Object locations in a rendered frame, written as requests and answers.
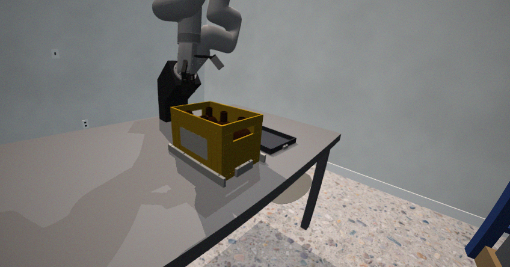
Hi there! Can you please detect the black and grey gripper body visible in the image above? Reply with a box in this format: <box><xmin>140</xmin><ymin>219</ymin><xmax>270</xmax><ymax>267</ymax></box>
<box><xmin>177</xmin><ymin>41</ymin><xmax>200</xmax><ymax>75</ymax></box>

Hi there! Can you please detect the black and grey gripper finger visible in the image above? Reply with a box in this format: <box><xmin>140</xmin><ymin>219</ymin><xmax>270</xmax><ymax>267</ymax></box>
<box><xmin>190</xmin><ymin>74</ymin><xmax>195</xmax><ymax>93</ymax></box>
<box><xmin>181</xmin><ymin>60</ymin><xmax>191</xmax><ymax>96</ymax></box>

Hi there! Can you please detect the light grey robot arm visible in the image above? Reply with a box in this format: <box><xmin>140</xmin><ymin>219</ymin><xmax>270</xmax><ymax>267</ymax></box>
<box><xmin>152</xmin><ymin>0</ymin><xmax>242</xmax><ymax>79</ymax></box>

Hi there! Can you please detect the yellow translucent crate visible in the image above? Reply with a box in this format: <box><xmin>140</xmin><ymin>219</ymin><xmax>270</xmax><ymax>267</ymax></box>
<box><xmin>171</xmin><ymin>101</ymin><xmax>263</xmax><ymax>180</ymax></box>

